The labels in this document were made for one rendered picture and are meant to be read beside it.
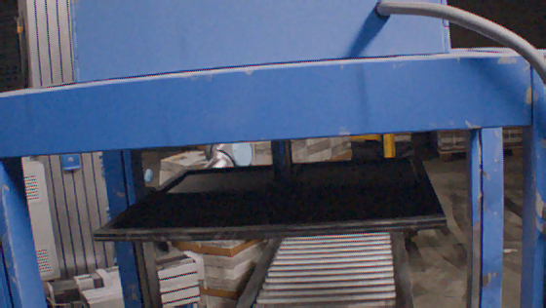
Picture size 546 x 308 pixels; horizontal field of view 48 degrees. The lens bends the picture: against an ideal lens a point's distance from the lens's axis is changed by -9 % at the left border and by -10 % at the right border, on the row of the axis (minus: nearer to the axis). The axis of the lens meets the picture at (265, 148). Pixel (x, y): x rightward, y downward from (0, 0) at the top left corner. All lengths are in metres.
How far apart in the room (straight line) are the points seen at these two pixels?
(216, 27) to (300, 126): 0.22
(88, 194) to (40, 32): 0.68
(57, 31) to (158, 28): 1.61
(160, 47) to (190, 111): 0.16
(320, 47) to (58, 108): 0.40
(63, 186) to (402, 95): 1.96
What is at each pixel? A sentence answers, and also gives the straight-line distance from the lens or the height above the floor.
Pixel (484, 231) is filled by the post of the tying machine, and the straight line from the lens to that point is 1.56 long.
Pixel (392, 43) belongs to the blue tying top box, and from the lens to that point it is 0.98.
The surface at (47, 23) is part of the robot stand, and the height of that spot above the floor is 1.77.
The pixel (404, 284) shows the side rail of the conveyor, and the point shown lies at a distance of 2.16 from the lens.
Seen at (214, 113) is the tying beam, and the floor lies 1.49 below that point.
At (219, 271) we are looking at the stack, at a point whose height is 0.52.
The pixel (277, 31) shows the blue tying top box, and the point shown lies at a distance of 0.99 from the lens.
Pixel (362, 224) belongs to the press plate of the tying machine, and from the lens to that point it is 0.97.
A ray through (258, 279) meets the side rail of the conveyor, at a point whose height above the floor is 0.80.
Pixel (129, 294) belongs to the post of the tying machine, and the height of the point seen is 1.00.
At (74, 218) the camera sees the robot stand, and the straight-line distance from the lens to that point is 2.68.
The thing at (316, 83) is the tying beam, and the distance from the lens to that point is 0.87.
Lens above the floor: 1.57
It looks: 8 degrees down
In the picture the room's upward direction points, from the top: 5 degrees counter-clockwise
